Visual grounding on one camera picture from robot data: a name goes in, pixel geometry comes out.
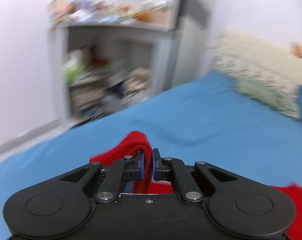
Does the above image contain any red knit garment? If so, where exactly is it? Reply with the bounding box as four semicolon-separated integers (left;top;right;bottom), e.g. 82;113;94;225
89;131;302;239

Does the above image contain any white shelf unit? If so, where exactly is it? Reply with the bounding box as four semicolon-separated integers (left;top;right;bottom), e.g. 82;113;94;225
48;0;180;123

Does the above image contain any blue bed sheet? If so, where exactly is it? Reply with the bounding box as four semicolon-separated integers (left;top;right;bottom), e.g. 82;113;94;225
0;72;302;239

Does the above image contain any white wardrobe cabinet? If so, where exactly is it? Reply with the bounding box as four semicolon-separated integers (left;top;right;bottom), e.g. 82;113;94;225
167;0;215;88

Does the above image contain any cream patterned pillow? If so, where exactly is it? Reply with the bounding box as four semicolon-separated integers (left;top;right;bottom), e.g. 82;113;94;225
212;29;302;99

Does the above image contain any green pillow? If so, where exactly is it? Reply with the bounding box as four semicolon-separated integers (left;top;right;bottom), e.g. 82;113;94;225
235;78;300;119

